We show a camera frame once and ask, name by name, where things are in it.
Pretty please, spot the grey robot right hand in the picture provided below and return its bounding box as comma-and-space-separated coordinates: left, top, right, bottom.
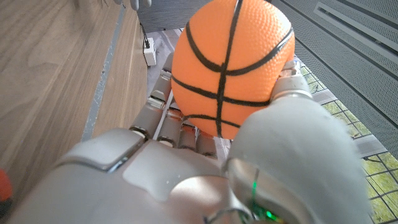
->
6, 52, 374, 224

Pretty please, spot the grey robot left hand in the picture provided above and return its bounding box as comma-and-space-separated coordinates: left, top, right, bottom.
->
113, 0, 152, 11

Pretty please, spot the orange toy basketball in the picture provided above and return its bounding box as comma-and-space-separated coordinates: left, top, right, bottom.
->
170, 0, 295, 140

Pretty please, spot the white power strip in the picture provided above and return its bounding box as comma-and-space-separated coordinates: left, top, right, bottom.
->
143, 37, 157, 67

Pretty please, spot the small red foam toy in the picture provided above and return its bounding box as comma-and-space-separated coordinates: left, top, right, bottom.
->
0, 169, 14, 218

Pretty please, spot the black power strip cable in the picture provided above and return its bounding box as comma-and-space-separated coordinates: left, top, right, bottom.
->
139, 22, 151, 50

